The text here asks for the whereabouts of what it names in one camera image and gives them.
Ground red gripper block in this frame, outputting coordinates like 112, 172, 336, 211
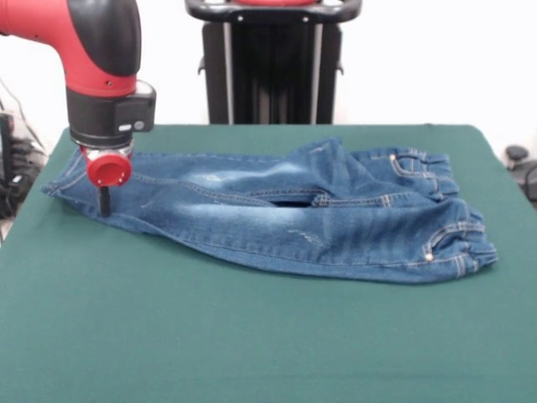
78, 142, 135, 217

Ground blue denim jeans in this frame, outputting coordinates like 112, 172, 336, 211
40, 136, 499, 285

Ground black electronics box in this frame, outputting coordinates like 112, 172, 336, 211
0, 112, 16, 182

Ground dark green table cloth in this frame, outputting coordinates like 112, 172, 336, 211
0, 123, 537, 403

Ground black chair base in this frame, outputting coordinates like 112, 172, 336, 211
505, 144, 537, 209

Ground black cable bundle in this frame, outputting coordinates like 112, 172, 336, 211
0, 136, 46, 219

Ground black robot pedestal stand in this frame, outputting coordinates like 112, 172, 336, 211
184, 0, 364, 126

